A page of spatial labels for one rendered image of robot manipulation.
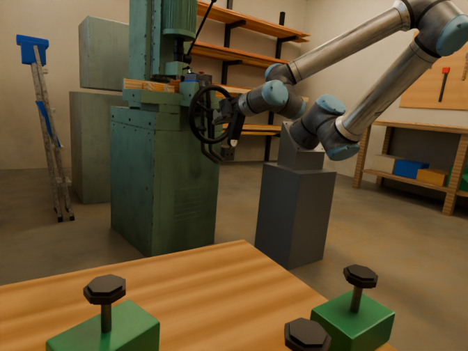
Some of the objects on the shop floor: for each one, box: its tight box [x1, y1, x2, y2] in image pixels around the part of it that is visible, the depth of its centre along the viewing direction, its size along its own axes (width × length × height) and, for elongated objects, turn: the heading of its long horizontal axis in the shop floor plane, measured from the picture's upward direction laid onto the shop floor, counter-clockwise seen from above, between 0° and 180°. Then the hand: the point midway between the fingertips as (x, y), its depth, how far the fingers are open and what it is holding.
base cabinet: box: [110, 120, 222, 258], centre depth 191 cm, size 45×58×71 cm
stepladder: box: [16, 34, 75, 223], centre depth 199 cm, size 27×25×116 cm
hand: (214, 124), depth 131 cm, fingers closed
